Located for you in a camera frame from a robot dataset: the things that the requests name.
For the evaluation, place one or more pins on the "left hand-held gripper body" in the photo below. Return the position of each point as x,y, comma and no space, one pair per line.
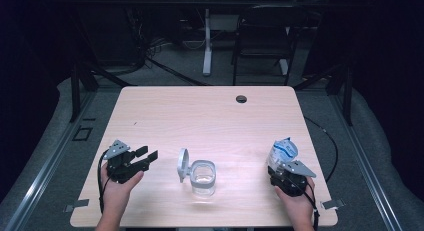
123,167

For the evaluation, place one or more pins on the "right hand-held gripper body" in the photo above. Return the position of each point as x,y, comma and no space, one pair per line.
293,181

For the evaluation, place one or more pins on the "white and blue pouch bag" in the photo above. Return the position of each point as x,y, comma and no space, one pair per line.
283,152

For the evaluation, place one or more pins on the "clear pitcher with white lid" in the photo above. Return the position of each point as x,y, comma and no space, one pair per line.
201,177

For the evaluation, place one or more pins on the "person's right hand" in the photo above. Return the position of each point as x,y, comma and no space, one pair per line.
296,204

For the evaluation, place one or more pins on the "person's left hand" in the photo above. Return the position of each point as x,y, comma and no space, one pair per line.
118,192

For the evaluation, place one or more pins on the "grey tape piece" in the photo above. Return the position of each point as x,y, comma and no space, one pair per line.
333,204
76,205

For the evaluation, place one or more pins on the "black metal stand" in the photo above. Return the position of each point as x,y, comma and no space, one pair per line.
75,97
347,97

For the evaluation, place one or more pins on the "short white desk foot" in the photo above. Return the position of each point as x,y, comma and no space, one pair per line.
283,67

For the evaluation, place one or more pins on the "white desk leg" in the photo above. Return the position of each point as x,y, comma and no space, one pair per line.
207,51

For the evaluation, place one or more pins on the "black chair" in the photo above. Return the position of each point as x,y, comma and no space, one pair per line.
266,41

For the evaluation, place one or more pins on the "grey box under desk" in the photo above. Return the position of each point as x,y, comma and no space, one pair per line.
225,22

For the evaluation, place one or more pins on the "aluminium floor rail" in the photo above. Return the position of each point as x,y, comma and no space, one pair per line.
50,164
366,164

